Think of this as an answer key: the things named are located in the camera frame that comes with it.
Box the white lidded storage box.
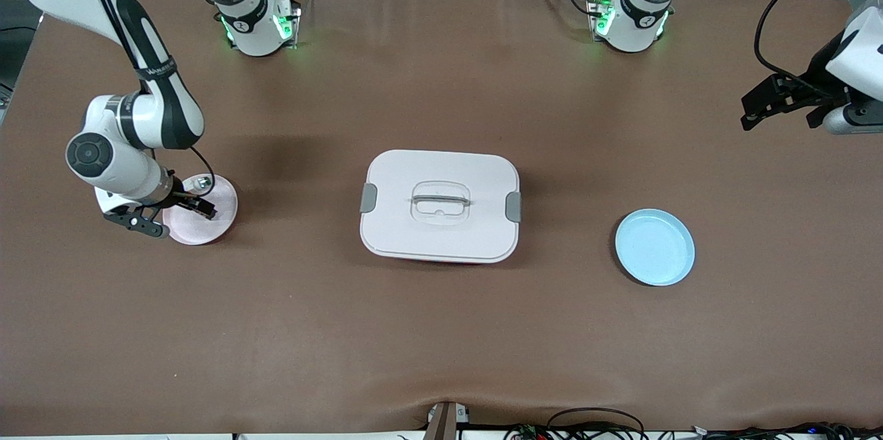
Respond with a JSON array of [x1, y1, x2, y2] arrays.
[[359, 149, 523, 266]]

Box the pink round plate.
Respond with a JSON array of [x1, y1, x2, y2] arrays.
[[162, 174, 239, 246]]

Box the light blue round plate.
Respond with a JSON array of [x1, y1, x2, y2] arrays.
[[615, 208, 696, 287]]

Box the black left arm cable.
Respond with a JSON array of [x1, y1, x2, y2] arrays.
[[753, 0, 863, 86]]

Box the black cable bundle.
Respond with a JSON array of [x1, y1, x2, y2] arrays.
[[693, 421, 883, 440]]

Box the brown camera mount bracket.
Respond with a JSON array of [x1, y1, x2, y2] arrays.
[[422, 401, 472, 440]]

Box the black looped cable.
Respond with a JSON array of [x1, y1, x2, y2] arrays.
[[546, 407, 646, 440]]

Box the small wired circuit board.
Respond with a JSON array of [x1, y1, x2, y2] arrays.
[[504, 423, 553, 440]]

